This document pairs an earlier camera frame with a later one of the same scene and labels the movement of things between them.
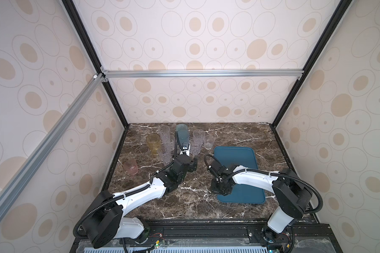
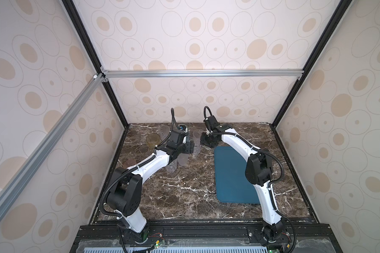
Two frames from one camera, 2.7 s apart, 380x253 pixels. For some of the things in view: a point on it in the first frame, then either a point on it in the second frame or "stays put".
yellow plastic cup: (153, 140) stays put
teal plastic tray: (240, 193) stays put
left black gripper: (193, 164) -> (190, 145)
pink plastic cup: (131, 167) stays put
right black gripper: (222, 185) -> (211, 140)
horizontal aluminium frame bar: (202, 73) stays put
